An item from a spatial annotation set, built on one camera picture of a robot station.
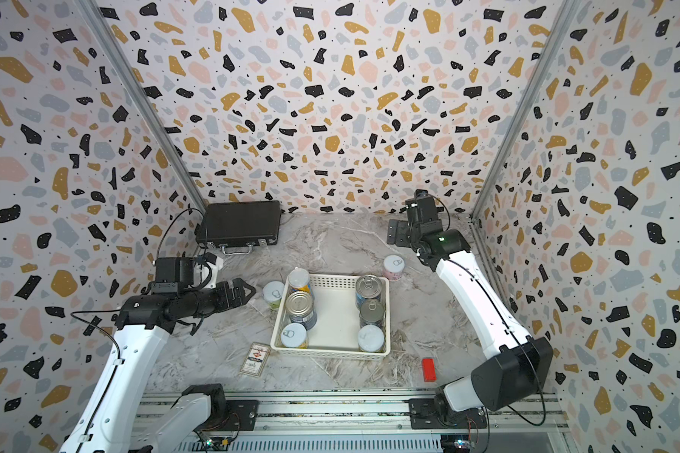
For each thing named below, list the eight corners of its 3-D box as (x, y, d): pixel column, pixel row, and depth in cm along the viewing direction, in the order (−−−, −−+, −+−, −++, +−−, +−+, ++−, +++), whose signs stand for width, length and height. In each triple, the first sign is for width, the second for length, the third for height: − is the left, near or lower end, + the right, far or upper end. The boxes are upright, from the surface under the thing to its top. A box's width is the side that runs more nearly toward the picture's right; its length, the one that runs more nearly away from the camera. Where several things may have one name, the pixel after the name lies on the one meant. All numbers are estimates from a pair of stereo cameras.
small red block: (424, 381, 82) (425, 379, 80) (421, 360, 86) (422, 358, 84) (435, 381, 82) (437, 379, 80) (432, 360, 86) (434, 358, 84)
